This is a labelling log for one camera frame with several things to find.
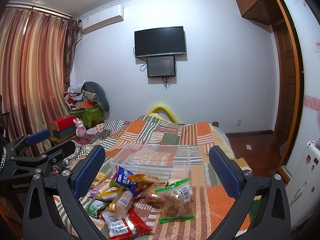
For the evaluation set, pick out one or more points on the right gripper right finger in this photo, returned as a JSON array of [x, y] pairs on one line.
[[272, 220]]

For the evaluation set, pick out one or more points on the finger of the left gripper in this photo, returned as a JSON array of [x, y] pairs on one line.
[[25, 141], [51, 156]]

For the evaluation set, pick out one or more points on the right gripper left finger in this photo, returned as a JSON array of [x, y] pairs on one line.
[[41, 220]]

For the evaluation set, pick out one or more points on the green snack packet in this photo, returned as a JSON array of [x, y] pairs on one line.
[[95, 207]]

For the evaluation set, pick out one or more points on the round cracker tube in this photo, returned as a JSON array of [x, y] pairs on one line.
[[121, 204]]

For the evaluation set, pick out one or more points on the blue snack bag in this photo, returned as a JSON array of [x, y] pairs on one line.
[[121, 177]]

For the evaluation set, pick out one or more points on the red snack packet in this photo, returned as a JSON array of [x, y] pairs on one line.
[[125, 227]]

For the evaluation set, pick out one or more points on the clear bag round biscuits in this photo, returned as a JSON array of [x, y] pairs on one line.
[[177, 202]]

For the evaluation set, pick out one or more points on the clear biscuit stick pack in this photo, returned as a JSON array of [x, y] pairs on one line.
[[146, 179]]

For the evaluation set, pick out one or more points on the red gift box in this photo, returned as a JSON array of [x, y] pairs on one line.
[[62, 123]]

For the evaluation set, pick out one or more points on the caramel popcorn pack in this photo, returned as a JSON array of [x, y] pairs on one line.
[[100, 178]]

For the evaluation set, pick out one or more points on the dark blue box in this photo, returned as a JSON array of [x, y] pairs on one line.
[[65, 132]]

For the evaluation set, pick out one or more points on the yellow snack packet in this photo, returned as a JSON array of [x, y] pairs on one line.
[[110, 194]]

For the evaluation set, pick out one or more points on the pink plush toy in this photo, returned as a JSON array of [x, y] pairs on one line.
[[80, 128]]

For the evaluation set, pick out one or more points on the patchwork striped bed quilt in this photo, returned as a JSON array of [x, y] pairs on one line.
[[209, 200]]

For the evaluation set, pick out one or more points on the green patterned bag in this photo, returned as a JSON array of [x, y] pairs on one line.
[[91, 116]]

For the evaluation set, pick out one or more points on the grey plush pillow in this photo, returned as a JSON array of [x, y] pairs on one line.
[[95, 88]]

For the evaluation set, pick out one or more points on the orange fried snack bag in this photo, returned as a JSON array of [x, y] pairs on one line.
[[150, 193]]

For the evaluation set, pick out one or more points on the striped orange curtain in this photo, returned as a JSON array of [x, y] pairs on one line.
[[36, 53]]

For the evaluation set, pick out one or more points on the clear plastic storage box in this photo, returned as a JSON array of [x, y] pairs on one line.
[[164, 161]]

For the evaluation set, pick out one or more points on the white air conditioner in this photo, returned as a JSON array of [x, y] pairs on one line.
[[102, 18]]

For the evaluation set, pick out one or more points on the wooden door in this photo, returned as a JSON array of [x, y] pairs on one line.
[[291, 81]]

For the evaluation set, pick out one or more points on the wooden overhead cabinet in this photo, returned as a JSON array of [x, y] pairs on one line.
[[266, 12]]

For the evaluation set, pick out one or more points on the small wall monitor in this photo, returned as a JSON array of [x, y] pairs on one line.
[[161, 66]]

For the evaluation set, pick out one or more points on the large wall television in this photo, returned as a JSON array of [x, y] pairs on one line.
[[160, 41]]

